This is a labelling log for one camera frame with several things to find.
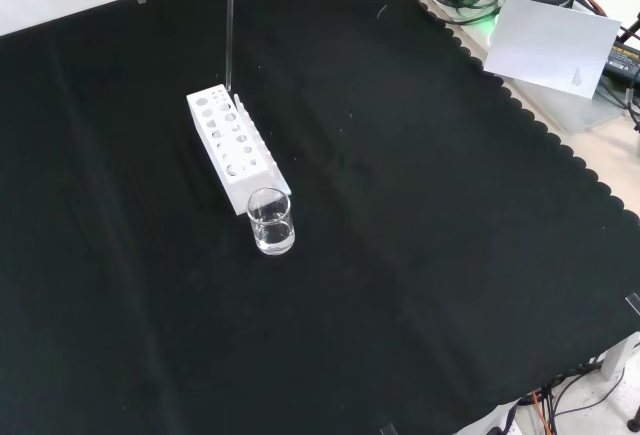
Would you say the pale board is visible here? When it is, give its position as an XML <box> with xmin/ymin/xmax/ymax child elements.
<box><xmin>483</xmin><ymin>0</ymin><xmax>623</xmax><ymax>101</ymax></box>

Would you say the clear glass beaker with water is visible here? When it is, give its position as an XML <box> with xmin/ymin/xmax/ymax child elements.
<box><xmin>246</xmin><ymin>187</ymin><xmax>297</xmax><ymax>257</ymax></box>

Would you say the black power adapter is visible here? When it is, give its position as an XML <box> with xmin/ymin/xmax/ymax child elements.
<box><xmin>602</xmin><ymin>39</ymin><xmax>640</xmax><ymax>84</ymax></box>

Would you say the black bench cloth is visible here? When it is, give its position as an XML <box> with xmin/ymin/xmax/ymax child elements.
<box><xmin>0</xmin><ymin>0</ymin><xmax>640</xmax><ymax>435</ymax></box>

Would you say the white test tube rack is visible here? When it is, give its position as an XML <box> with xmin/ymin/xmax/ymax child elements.
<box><xmin>186</xmin><ymin>83</ymin><xmax>292</xmax><ymax>217</ymax></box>

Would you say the white table leg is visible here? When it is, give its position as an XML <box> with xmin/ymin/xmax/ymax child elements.
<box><xmin>601</xmin><ymin>332</ymin><xmax>640</xmax><ymax>381</ymax></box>

